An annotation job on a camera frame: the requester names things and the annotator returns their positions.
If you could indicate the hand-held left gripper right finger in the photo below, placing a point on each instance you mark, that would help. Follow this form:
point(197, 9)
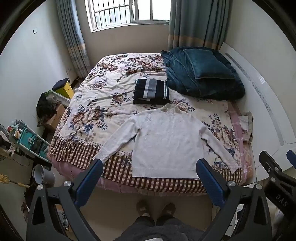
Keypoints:
point(211, 183)

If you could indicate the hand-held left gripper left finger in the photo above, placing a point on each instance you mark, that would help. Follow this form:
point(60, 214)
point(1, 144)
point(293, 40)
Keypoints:
point(89, 183)

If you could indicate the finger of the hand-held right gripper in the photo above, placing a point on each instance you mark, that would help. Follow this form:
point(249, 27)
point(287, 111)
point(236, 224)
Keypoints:
point(270, 162)
point(291, 158)

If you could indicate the white knit sweater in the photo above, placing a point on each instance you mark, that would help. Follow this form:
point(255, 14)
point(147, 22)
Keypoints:
point(165, 143)

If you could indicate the black clothes pile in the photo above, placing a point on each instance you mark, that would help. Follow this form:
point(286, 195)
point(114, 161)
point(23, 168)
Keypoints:
point(45, 106)

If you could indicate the grey plastic cup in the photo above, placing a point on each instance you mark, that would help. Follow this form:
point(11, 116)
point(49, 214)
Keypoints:
point(42, 177)

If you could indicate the brown slipper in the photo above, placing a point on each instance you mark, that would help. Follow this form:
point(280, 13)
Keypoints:
point(141, 207)
point(167, 209)

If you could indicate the pink checked bed sheet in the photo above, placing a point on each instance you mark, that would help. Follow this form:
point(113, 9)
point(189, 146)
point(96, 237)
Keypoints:
point(235, 115)

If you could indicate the white headboard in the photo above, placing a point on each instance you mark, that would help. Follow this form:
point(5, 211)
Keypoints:
point(261, 97)

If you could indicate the cardboard box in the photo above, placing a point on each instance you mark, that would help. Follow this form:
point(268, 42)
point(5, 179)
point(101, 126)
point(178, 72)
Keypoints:
point(55, 118)

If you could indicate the teal storage rack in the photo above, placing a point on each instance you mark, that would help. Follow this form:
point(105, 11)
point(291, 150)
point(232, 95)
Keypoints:
point(30, 139)

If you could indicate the person's legs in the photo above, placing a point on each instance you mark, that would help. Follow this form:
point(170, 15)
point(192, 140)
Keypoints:
point(152, 229)

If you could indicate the floral checked blanket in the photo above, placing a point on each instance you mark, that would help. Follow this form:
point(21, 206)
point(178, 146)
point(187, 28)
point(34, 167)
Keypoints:
point(111, 92)

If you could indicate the standing fan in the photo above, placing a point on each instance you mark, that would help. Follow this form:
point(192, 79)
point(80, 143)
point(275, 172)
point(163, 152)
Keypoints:
point(4, 139)

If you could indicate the yellow box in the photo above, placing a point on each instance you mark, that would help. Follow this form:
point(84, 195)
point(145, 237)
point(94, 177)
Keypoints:
point(68, 89)

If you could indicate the dark cap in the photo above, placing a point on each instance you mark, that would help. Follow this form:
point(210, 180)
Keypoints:
point(60, 83)

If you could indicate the dark teal quilt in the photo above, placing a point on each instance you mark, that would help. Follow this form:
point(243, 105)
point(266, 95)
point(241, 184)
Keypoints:
point(198, 78)

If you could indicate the folded navy striped garment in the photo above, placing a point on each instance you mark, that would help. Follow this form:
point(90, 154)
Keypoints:
point(151, 90)

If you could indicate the dark teal pillow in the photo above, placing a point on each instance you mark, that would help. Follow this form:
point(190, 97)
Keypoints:
point(211, 66)

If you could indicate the grey-blue curtain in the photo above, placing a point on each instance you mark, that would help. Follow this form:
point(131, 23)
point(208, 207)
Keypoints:
point(74, 39)
point(196, 23)

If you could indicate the barred window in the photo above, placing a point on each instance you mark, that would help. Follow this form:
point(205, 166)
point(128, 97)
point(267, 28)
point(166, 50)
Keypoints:
point(129, 14)

